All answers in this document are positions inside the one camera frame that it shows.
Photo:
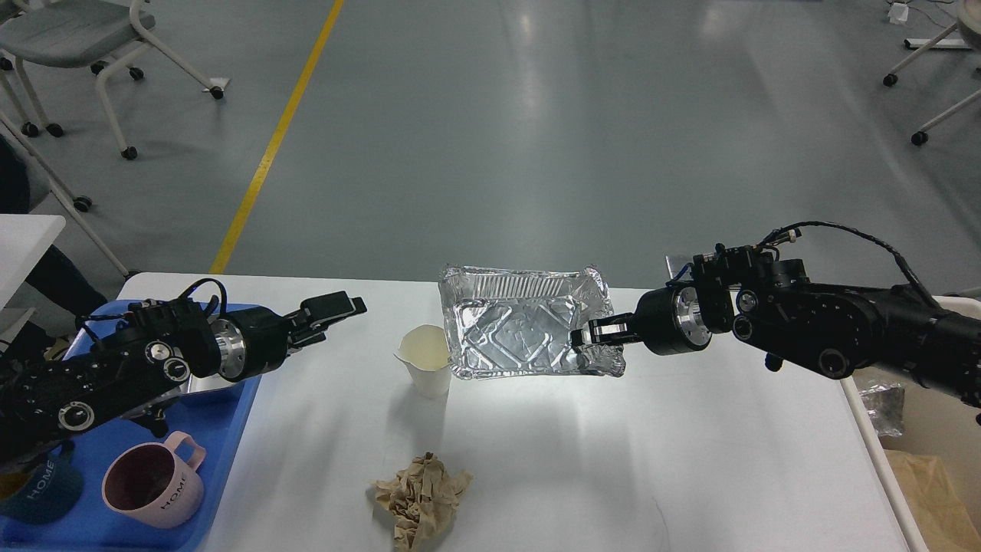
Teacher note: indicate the stainless steel rectangular box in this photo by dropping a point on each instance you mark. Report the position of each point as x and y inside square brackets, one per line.
[201, 391]

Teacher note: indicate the white folding chair frame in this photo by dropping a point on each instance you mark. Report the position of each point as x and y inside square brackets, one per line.
[45, 182]

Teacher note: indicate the brown paper in bin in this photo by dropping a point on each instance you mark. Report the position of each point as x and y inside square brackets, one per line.
[939, 502]

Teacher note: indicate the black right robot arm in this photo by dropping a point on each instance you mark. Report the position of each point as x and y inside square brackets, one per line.
[770, 303]

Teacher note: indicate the crumpled foil in bin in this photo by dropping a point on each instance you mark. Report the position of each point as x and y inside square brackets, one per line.
[884, 403]

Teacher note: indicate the beige plastic bin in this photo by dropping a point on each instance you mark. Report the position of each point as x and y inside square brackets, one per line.
[939, 426]

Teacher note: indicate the white paper cup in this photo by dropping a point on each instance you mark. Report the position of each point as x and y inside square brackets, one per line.
[425, 354]

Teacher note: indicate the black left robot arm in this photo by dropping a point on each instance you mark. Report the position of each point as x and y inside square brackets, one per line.
[155, 348]

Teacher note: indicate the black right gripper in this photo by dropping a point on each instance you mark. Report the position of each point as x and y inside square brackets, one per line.
[667, 321]

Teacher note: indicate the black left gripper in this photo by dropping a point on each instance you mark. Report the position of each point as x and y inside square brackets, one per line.
[256, 341]

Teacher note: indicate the aluminium foil tray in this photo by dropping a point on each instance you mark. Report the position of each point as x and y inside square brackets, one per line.
[508, 322]

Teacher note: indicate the pink HOME mug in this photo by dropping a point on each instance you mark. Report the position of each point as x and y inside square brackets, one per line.
[155, 483]

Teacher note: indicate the grey office chair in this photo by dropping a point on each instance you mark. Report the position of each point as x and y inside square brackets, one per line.
[72, 34]

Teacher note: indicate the white side table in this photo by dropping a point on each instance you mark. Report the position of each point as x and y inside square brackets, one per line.
[24, 239]

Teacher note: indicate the dark blue HOME mug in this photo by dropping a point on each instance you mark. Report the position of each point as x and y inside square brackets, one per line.
[44, 495]

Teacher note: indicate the floor socket plate left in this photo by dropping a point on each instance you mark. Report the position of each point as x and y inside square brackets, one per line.
[677, 265]

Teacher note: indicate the blue plastic tray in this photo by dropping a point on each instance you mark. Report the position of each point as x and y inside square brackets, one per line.
[91, 525]

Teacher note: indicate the brown paper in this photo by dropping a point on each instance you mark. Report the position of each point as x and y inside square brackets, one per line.
[423, 499]
[939, 502]

